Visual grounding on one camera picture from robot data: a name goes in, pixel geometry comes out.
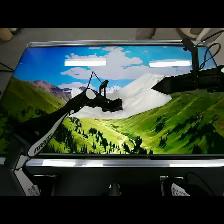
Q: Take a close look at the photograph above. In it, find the black cable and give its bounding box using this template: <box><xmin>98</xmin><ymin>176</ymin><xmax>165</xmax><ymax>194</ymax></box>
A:
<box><xmin>87</xmin><ymin>70</ymin><xmax>104</xmax><ymax>92</ymax></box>
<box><xmin>198</xmin><ymin>42</ymin><xmax>222</xmax><ymax>71</ymax></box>

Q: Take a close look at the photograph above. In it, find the silver frame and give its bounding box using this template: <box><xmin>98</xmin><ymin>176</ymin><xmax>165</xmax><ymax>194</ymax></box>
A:
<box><xmin>0</xmin><ymin>39</ymin><xmax>224</xmax><ymax>197</ymax></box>

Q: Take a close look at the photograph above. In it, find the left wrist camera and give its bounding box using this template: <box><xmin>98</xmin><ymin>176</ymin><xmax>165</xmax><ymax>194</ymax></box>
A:
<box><xmin>98</xmin><ymin>79</ymin><xmax>110</xmax><ymax>98</ymax></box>

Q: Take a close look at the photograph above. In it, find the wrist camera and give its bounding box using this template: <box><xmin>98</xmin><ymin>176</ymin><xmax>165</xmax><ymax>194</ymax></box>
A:
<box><xmin>180</xmin><ymin>35</ymin><xmax>201</xmax><ymax>81</ymax></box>
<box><xmin>98</xmin><ymin>79</ymin><xmax>110</xmax><ymax>98</ymax></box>

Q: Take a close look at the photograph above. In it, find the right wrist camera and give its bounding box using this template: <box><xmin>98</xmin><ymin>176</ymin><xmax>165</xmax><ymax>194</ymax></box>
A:
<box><xmin>180</xmin><ymin>35</ymin><xmax>201</xmax><ymax>81</ymax></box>

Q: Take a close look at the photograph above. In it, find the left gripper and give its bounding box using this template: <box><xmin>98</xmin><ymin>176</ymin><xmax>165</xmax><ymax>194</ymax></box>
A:
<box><xmin>94</xmin><ymin>96</ymin><xmax>124</xmax><ymax>114</ymax></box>

